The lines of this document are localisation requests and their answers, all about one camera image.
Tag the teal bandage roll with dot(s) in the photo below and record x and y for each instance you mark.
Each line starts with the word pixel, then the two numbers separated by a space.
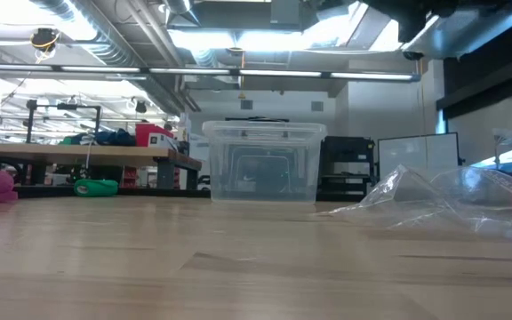
pixel 98 188

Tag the black shelf cart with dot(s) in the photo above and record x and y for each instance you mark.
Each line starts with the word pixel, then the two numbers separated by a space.
pixel 349 149

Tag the clear plastic zip bag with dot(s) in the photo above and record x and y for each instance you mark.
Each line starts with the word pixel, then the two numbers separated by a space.
pixel 438 204

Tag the clear plastic storage bin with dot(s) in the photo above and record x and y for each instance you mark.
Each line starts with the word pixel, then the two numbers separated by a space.
pixel 265 155

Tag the white cardboard box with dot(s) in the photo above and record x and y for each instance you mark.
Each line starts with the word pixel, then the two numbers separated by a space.
pixel 162 141

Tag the red storage bin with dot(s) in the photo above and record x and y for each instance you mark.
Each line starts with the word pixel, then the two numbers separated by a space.
pixel 149 131

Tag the long ceiling light bar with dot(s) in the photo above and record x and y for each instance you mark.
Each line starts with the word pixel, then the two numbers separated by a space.
pixel 105 69

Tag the blue cloth bundle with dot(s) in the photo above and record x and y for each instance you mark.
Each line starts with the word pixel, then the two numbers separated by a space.
pixel 114 138

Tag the red parts drawers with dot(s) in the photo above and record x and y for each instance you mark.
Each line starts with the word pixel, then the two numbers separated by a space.
pixel 125 175

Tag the black pipe rig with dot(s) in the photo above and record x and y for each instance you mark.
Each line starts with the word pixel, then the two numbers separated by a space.
pixel 62 106

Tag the white board black frame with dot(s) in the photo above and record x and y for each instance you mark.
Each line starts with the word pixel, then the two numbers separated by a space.
pixel 416 153

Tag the silver ventilation duct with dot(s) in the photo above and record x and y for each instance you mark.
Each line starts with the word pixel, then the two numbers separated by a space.
pixel 105 44

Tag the black aluminium table frame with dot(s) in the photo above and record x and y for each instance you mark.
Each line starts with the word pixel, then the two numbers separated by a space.
pixel 149 193

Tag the wooden workbench grey metal frame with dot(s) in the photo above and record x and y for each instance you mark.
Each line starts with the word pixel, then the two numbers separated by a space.
pixel 82 155

